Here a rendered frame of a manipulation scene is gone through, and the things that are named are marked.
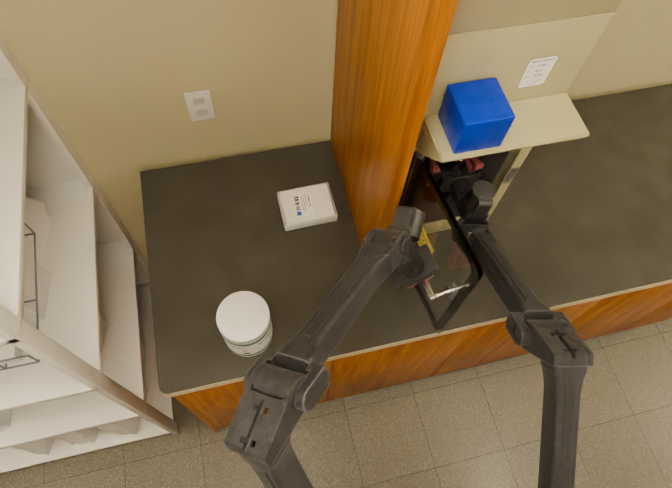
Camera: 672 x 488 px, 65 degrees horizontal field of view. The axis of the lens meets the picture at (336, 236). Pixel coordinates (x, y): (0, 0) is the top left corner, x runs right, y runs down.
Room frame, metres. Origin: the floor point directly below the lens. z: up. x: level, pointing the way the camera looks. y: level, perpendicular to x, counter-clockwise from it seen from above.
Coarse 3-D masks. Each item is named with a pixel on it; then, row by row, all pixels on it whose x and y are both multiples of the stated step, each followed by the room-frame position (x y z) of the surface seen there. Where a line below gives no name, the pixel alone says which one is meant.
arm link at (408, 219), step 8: (400, 208) 0.57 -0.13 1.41; (408, 208) 0.56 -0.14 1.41; (400, 216) 0.55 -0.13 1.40; (408, 216) 0.54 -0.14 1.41; (416, 216) 0.55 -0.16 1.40; (424, 216) 0.56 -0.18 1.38; (392, 224) 0.53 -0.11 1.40; (400, 224) 0.53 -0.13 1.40; (408, 224) 0.53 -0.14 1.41; (416, 224) 0.54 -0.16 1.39; (408, 232) 0.51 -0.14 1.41; (416, 232) 0.52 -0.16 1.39; (408, 240) 0.48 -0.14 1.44; (416, 240) 0.52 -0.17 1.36; (400, 248) 0.45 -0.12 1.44; (408, 248) 0.47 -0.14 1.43; (408, 256) 0.45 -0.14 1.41
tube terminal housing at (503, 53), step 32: (480, 32) 0.75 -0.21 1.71; (512, 32) 0.77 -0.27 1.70; (544, 32) 0.79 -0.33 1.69; (576, 32) 0.81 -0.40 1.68; (448, 64) 0.73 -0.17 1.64; (480, 64) 0.76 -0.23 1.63; (512, 64) 0.78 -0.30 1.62; (576, 64) 0.82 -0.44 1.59; (512, 96) 0.79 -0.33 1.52; (512, 160) 0.85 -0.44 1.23
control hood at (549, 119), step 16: (544, 96) 0.81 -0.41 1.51; (560, 96) 0.81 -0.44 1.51; (528, 112) 0.76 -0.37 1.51; (544, 112) 0.77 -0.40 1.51; (560, 112) 0.77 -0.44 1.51; (576, 112) 0.77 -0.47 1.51; (432, 128) 0.70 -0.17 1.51; (512, 128) 0.72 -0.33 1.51; (528, 128) 0.72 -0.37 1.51; (544, 128) 0.72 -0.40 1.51; (560, 128) 0.73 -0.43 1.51; (576, 128) 0.73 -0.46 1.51; (416, 144) 0.72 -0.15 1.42; (432, 144) 0.67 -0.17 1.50; (448, 144) 0.66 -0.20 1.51; (512, 144) 0.68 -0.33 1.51; (528, 144) 0.68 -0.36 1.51; (544, 144) 0.69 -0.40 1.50; (448, 160) 0.62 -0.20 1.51
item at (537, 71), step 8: (552, 56) 0.80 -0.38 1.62; (528, 64) 0.79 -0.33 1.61; (536, 64) 0.79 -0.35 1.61; (544, 64) 0.80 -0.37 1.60; (552, 64) 0.81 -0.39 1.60; (528, 72) 0.79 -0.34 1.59; (536, 72) 0.80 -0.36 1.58; (544, 72) 0.80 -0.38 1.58; (520, 80) 0.79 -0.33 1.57; (528, 80) 0.79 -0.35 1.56; (536, 80) 0.80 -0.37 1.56; (544, 80) 0.81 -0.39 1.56
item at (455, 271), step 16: (416, 176) 0.70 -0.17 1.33; (416, 192) 0.68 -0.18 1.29; (432, 192) 0.64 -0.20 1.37; (416, 208) 0.66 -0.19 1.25; (432, 208) 0.62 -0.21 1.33; (448, 208) 0.59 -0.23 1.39; (432, 224) 0.60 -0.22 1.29; (448, 224) 0.56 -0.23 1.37; (432, 240) 0.58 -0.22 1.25; (448, 240) 0.54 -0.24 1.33; (464, 240) 0.51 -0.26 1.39; (448, 256) 0.52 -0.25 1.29; (464, 256) 0.49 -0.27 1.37; (448, 272) 0.50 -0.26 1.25; (464, 272) 0.47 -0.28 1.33; (480, 272) 0.45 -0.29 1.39; (416, 288) 0.56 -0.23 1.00; (432, 288) 0.52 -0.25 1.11; (464, 288) 0.45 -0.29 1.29; (432, 304) 0.50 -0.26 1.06; (448, 304) 0.46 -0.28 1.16; (432, 320) 0.47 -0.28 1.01; (448, 320) 0.44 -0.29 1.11
